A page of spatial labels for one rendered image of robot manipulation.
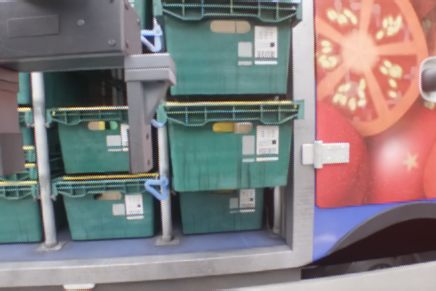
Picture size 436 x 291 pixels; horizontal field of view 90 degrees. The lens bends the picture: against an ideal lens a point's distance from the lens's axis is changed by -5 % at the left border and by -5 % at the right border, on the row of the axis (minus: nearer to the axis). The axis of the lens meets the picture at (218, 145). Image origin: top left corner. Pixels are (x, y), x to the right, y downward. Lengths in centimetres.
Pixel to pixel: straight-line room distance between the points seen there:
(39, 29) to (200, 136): 46
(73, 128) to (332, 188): 97
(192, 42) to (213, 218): 66
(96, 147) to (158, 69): 80
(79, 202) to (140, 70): 87
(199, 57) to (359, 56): 56
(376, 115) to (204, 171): 64
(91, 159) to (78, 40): 80
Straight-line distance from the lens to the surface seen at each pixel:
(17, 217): 119
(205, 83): 66
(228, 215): 99
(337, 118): 88
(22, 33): 26
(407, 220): 114
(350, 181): 93
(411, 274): 128
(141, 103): 21
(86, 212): 105
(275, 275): 97
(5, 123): 29
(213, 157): 64
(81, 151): 101
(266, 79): 69
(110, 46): 22
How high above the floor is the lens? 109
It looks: 4 degrees down
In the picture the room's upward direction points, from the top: 2 degrees counter-clockwise
